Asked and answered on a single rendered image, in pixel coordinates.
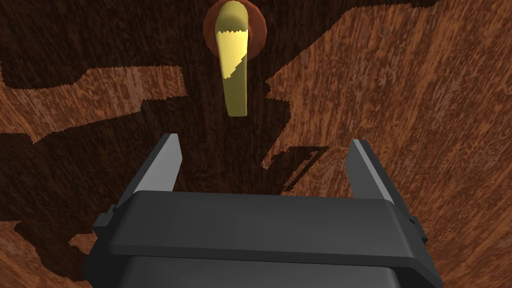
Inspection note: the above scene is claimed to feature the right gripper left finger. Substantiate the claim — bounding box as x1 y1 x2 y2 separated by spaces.
116 133 183 207

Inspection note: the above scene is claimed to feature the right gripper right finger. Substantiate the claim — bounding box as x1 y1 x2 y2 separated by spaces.
345 139 409 219

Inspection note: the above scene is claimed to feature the yellow lever door handle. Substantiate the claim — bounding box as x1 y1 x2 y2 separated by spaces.
202 0 268 118

